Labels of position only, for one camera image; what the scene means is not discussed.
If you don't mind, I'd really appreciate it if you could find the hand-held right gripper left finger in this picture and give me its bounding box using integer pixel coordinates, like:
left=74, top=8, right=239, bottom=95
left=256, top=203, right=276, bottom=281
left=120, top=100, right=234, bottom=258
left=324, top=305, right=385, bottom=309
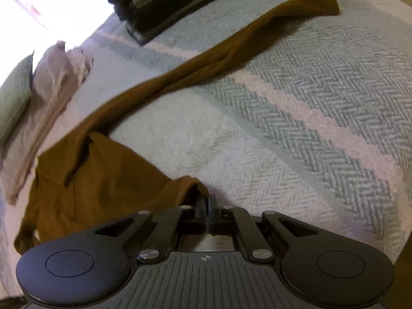
left=93, top=194, right=210, bottom=263

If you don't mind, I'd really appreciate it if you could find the herringbone striped blanket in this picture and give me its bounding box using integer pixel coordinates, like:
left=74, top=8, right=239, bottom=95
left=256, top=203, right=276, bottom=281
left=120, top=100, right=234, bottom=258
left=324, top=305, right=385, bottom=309
left=0, top=0, right=412, bottom=297

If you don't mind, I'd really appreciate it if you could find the green knitted cushion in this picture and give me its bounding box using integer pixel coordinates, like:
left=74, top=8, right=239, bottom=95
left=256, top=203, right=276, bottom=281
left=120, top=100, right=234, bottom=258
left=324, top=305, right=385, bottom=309
left=0, top=51, right=35, bottom=146

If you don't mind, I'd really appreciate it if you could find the brown garment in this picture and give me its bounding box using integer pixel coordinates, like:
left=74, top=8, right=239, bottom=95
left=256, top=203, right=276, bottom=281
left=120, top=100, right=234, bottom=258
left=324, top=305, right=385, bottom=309
left=13, top=0, right=340, bottom=255

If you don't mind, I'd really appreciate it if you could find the beige pillow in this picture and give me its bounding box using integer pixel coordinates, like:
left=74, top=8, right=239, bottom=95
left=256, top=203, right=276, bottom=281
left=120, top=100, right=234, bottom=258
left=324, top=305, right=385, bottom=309
left=0, top=40, right=95, bottom=205

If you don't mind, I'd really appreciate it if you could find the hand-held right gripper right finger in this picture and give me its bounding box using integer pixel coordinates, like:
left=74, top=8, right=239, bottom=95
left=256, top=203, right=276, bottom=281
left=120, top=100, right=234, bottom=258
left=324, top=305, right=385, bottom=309
left=209, top=194, right=318, bottom=262

